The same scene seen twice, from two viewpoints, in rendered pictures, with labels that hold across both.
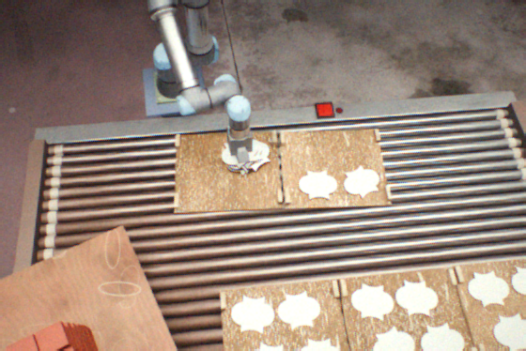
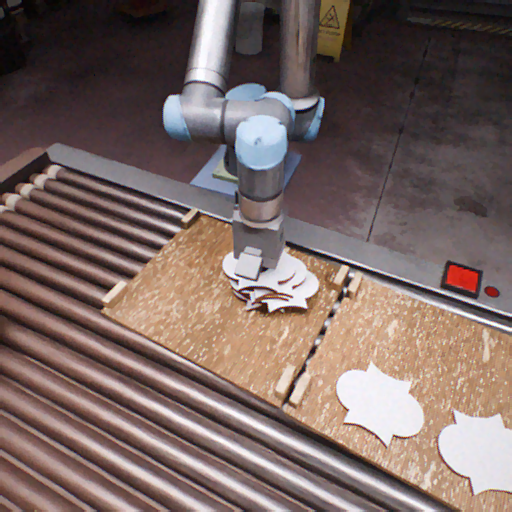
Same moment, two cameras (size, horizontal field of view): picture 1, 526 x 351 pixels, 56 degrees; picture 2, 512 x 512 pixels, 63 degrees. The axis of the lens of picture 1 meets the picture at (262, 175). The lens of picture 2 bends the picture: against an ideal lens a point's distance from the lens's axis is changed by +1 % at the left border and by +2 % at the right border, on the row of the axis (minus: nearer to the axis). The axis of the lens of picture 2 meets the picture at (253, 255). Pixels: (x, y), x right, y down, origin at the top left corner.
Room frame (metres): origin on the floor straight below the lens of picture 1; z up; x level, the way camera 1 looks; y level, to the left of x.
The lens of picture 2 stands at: (0.57, -0.21, 1.64)
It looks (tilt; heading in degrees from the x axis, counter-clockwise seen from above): 48 degrees down; 35
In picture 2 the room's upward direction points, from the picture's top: straight up
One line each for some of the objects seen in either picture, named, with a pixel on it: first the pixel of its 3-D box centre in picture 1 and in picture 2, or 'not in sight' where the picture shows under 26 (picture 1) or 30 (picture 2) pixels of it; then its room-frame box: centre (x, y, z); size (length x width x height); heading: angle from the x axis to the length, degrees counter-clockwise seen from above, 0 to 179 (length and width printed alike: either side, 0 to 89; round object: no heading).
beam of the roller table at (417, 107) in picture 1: (284, 120); (377, 266); (1.27, -0.08, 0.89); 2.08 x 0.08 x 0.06; 99
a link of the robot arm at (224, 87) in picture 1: (224, 93); (261, 124); (1.10, 0.15, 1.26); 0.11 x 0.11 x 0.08; 25
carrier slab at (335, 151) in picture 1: (332, 167); (430, 386); (1.02, -0.28, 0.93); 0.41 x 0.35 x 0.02; 96
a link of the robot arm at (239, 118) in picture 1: (239, 112); (261, 157); (1.02, 0.09, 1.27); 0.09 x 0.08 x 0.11; 25
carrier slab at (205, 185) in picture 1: (227, 171); (230, 292); (0.97, 0.14, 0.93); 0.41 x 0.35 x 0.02; 96
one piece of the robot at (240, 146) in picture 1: (239, 144); (254, 239); (0.99, 0.09, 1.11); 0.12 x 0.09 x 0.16; 16
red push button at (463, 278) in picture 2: (324, 110); (461, 279); (1.30, -0.25, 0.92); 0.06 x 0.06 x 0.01; 9
